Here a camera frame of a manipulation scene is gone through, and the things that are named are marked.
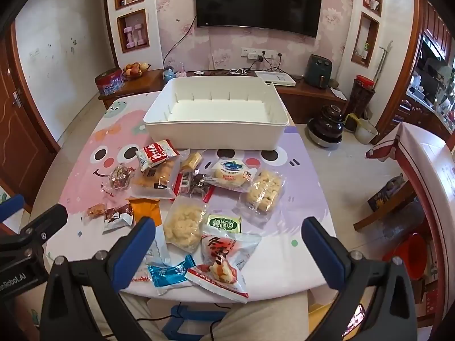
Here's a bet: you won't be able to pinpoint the white bucket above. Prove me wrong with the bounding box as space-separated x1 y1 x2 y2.
355 119 379 145

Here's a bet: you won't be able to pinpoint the large red white snack packet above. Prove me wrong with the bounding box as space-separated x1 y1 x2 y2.
185 234 262 304

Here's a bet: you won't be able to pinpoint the small yellow snack packet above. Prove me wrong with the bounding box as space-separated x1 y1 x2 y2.
181 151 204 172

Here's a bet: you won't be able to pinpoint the wooden doorway frame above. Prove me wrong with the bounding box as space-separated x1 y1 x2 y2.
373 0 432 143

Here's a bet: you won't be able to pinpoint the dark snack red-striped packet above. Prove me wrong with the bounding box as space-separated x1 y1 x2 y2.
176 171 216 203

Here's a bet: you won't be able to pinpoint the wooden side cabinet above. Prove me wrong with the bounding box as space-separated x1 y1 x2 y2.
98 69 167 109

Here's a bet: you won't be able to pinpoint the orange snack packet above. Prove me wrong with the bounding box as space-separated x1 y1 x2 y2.
128 198 161 226

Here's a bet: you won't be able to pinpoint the blue metal frame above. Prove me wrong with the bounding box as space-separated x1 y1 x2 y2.
167 303 228 341

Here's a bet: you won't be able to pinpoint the white red-trimmed appliance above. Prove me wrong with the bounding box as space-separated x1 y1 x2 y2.
366 121 455 292

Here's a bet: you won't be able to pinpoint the dark colourful carton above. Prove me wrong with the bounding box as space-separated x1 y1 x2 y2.
368 174 409 212

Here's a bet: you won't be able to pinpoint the brown ceramic jar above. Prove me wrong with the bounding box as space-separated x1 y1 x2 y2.
306 105 346 149

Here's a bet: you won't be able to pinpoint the person's beige trousers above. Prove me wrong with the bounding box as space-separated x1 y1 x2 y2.
96 280 310 341

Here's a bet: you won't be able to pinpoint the dark green air fryer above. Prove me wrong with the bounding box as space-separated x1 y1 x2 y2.
305 54 333 89

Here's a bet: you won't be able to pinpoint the small green snack packet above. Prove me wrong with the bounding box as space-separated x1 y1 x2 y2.
206 214 243 235

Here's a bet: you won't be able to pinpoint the small orange-brown snack packet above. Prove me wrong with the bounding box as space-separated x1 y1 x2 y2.
86 203 108 218

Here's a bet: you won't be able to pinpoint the low wooden stool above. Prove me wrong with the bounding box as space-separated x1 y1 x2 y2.
353 206 402 231

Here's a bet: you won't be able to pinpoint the clear packet puffed rice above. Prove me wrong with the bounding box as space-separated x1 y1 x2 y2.
163 195 208 254

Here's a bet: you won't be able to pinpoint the metal mop pole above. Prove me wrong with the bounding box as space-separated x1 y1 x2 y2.
371 45 392 89

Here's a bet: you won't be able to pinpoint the black television cable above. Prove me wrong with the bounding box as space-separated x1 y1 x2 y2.
163 15 198 68

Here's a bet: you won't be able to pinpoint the clear packet pale biscuits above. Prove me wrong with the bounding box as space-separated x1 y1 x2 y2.
236 170 287 215

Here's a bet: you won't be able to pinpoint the round blueberry cake packet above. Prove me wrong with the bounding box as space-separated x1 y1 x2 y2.
204 156 258 192

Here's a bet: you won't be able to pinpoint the white plastic storage box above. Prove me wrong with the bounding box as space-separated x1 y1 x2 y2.
143 76 289 150

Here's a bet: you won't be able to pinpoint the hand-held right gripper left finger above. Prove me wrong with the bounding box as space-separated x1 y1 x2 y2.
41 216 157 341

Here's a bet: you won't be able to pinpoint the cartoon printed tablecloth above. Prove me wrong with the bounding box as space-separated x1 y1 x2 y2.
46 90 336 304

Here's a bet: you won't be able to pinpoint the black wall television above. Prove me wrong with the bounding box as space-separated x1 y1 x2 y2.
195 0 324 39

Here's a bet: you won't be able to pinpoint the clear packet brown glazed snack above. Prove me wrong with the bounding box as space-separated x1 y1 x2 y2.
101 163 137 197

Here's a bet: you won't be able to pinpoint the brown wooden door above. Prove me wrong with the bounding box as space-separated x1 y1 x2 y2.
0 21 61 199

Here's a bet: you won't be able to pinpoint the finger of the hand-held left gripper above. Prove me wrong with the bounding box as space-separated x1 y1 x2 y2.
0 195 25 236
0 204 68 257

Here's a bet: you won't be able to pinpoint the red white cookie packet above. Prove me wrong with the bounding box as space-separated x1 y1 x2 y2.
136 140 179 171

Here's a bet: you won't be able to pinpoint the red plastic bucket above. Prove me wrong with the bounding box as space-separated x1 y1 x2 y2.
382 232 427 281

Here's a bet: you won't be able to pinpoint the white clear snack packet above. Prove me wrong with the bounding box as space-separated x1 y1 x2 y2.
144 225 171 267

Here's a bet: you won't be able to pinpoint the tall dark red-lidded container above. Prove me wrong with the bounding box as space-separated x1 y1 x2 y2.
350 74 375 121

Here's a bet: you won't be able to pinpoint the clear packet orange pastry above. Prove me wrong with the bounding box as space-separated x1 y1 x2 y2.
129 156 182 199

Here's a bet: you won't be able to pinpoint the white wall socket panel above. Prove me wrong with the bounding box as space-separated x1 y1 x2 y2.
241 47 285 61

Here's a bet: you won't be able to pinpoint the fruit-filled bowl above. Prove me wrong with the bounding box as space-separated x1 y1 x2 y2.
123 62 152 79

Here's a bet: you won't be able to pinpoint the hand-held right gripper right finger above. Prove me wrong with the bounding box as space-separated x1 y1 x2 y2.
301 216 418 341

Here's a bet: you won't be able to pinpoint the blue white candy packet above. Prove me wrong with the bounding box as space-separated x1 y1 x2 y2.
147 255 197 295

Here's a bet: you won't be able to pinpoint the round red blue tin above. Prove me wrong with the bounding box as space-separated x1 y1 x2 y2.
94 67 125 96

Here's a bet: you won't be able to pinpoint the white set-top box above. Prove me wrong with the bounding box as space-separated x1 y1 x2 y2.
255 70 296 87

